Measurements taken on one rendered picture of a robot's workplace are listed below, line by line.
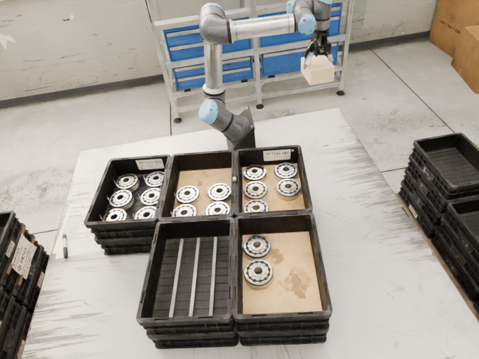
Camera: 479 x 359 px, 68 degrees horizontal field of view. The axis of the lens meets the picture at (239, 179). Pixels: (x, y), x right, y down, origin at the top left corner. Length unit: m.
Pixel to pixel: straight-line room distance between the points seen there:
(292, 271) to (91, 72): 3.56
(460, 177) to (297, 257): 1.24
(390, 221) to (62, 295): 1.41
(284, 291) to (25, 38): 3.78
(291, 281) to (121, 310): 0.66
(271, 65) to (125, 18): 1.60
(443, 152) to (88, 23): 3.41
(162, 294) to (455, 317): 1.02
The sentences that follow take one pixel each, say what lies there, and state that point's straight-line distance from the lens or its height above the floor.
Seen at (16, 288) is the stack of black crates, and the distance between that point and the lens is 2.27.
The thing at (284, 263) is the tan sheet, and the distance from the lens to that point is 1.33.
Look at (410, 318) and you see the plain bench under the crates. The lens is 1.45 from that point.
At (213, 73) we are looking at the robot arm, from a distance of 1.81.
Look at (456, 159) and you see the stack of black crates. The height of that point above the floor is 0.49.
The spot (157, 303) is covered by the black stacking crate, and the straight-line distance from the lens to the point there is 1.33.
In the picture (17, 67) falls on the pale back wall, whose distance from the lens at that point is 4.59.
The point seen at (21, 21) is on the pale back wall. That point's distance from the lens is 4.35.
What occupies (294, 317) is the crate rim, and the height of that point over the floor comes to 0.93.
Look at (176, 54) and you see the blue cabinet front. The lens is 3.28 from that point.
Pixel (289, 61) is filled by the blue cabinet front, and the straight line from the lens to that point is 3.45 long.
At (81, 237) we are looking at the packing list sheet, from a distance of 1.81.
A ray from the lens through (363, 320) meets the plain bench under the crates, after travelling 1.41.
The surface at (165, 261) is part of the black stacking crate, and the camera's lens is 1.41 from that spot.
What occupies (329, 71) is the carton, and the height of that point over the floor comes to 1.10.
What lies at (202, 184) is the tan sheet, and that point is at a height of 0.83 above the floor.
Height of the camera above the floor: 1.96
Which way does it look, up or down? 44 degrees down
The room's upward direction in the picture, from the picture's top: 8 degrees counter-clockwise
